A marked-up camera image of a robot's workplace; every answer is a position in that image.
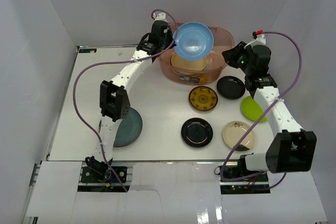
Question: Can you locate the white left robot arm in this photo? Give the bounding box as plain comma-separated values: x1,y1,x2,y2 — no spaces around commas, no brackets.
85,19,173,182

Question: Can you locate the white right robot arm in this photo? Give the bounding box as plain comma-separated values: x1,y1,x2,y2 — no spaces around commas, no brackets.
222,42,317,182

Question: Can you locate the black plate rear right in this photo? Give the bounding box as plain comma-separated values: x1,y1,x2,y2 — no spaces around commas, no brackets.
216,76,245,100

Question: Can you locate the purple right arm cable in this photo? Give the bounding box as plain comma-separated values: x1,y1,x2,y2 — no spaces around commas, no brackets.
219,31,302,190

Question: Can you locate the left blue corner label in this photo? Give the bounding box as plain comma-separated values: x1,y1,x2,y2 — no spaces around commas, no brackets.
78,48,97,54

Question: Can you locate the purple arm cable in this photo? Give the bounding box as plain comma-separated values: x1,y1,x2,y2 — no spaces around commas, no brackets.
72,9,176,192
219,31,302,190

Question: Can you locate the light blue plastic plate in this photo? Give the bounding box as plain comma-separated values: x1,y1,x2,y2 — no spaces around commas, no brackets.
173,22,214,61

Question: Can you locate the black glossy plate front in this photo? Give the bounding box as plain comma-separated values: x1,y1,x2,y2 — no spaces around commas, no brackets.
181,118,213,148

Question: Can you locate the yellow-orange plastic plate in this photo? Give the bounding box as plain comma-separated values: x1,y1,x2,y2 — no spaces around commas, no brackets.
170,52,207,71

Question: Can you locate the lime green plate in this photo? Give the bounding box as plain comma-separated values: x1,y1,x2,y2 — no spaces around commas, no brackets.
240,96,263,122

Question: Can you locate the yellow patterned black plate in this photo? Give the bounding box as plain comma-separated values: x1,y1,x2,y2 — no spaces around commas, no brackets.
188,86,218,112

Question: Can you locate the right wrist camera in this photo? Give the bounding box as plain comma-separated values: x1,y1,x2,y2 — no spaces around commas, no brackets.
244,30,266,48

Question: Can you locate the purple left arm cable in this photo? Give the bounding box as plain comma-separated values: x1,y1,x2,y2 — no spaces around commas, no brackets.
72,9,176,192

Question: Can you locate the translucent pink plastic bin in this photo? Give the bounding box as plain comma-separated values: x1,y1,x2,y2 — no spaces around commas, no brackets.
159,26,234,86

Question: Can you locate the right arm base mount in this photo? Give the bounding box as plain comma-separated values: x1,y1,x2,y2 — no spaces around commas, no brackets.
220,166,268,186

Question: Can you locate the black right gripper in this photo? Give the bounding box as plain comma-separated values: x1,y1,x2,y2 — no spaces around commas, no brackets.
222,42,253,76

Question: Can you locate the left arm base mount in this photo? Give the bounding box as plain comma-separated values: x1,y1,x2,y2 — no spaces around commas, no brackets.
80,162,128,184

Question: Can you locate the dark teal ceramic plate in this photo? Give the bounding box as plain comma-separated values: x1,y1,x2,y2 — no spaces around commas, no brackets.
113,108,143,148

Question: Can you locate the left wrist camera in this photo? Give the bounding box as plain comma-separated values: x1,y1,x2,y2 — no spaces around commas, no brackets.
152,12,168,24

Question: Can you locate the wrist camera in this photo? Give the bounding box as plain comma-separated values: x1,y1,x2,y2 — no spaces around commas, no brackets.
244,30,266,48
152,12,168,24

